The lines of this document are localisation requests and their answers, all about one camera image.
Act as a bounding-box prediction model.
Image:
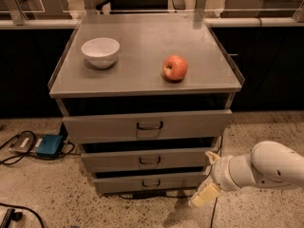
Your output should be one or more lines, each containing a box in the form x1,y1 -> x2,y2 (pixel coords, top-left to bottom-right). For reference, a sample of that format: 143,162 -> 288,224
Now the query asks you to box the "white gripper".
188,151 -> 237,207

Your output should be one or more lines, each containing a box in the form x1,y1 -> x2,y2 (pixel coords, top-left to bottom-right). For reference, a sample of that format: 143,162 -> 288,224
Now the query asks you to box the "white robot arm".
188,141 -> 304,207

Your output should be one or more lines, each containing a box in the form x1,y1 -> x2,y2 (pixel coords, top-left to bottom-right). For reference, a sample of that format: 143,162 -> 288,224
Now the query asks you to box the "grey top drawer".
63,109 -> 232,143

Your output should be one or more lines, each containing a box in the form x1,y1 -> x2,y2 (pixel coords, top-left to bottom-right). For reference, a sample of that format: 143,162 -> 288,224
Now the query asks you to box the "grey metal drawer cabinet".
49,16 -> 244,182

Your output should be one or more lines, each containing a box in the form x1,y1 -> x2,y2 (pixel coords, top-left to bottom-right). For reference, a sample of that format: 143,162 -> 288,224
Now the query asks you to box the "red apple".
162,55 -> 188,81

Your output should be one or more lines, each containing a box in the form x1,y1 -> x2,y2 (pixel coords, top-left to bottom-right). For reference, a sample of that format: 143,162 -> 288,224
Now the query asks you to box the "blue box device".
35,135 -> 64,158

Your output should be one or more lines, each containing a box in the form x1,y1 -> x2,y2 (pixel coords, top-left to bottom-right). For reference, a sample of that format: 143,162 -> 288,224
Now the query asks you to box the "white ceramic bowl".
82,38 -> 120,68

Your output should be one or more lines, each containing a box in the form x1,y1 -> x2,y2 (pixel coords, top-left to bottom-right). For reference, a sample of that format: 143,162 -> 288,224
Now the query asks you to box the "grey background desk right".
221,0 -> 303,18

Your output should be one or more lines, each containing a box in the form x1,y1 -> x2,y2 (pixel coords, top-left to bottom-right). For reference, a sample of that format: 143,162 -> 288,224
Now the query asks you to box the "silver flat device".
9,133 -> 43,154

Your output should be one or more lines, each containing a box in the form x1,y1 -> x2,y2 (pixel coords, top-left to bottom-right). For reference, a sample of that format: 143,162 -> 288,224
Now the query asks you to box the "black power strip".
0,208 -> 23,228

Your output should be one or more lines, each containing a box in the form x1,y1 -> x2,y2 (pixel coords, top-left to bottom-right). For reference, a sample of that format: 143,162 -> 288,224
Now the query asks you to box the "black cable bottom left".
0,201 -> 46,228

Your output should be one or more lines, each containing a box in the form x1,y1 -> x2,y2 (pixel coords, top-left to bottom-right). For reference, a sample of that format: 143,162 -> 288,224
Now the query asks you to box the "glass partition rail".
1,0 -> 304,29

